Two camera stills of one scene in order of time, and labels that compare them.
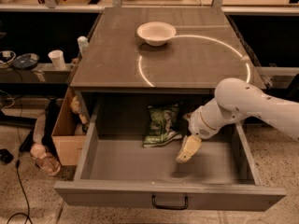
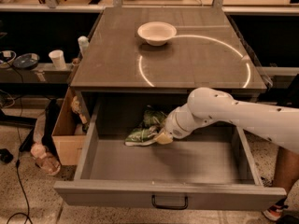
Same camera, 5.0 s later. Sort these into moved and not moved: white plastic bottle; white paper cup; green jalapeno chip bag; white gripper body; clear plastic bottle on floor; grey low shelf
Moved: green jalapeno chip bag; white gripper body
Not moved: clear plastic bottle on floor; white paper cup; grey low shelf; white plastic bottle
